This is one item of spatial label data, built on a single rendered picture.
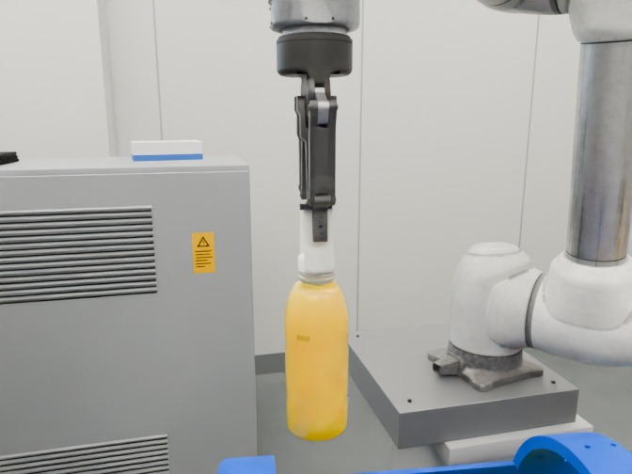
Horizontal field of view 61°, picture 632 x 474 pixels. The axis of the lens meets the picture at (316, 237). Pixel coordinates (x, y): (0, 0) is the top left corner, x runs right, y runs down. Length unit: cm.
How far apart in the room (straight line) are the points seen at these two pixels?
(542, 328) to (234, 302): 117
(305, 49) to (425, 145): 295
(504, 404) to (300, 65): 82
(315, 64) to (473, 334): 77
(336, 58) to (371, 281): 300
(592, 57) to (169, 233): 138
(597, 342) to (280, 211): 239
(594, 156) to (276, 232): 245
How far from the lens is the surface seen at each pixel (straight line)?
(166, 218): 189
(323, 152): 50
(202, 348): 203
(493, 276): 112
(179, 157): 202
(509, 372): 121
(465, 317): 116
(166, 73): 313
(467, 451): 114
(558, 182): 399
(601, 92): 99
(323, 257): 55
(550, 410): 122
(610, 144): 100
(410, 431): 108
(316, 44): 52
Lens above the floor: 161
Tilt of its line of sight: 13 degrees down
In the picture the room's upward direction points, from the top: straight up
